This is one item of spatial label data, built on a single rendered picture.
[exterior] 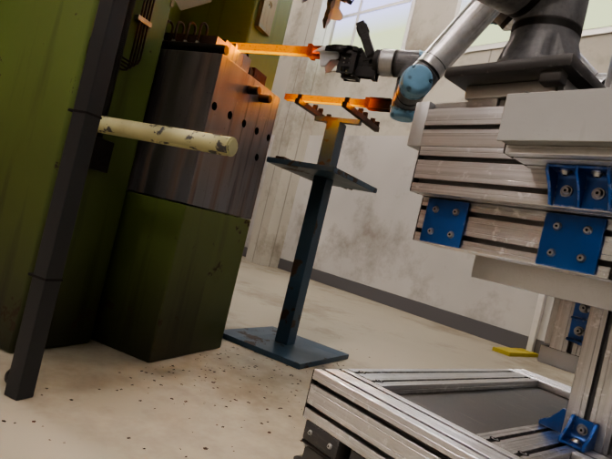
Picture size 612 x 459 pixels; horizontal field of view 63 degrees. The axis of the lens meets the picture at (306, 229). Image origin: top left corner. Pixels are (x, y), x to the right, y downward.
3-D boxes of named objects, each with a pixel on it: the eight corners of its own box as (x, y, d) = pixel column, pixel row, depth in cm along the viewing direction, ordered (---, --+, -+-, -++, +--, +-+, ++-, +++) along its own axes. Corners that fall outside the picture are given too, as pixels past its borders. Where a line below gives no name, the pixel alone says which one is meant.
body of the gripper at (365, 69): (332, 71, 143) (372, 74, 138) (340, 42, 143) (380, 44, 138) (341, 81, 150) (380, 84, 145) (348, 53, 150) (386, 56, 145)
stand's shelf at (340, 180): (376, 193, 212) (377, 188, 212) (333, 172, 178) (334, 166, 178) (316, 182, 227) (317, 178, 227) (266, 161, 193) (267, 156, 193)
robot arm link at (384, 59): (395, 44, 137) (402, 56, 144) (379, 43, 139) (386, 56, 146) (389, 71, 137) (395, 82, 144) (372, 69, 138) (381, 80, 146)
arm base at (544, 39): (593, 97, 89) (606, 43, 89) (558, 64, 79) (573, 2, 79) (512, 101, 100) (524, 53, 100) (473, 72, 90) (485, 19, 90)
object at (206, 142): (236, 160, 117) (241, 138, 117) (224, 156, 112) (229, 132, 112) (99, 136, 135) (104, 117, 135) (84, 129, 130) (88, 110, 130)
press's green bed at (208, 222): (220, 348, 178) (251, 219, 178) (147, 363, 143) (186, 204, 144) (105, 305, 201) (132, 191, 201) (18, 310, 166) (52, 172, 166)
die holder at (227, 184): (251, 219, 178) (280, 98, 179) (187, 203, 144) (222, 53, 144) (133, 191, 201) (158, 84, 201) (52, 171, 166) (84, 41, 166)
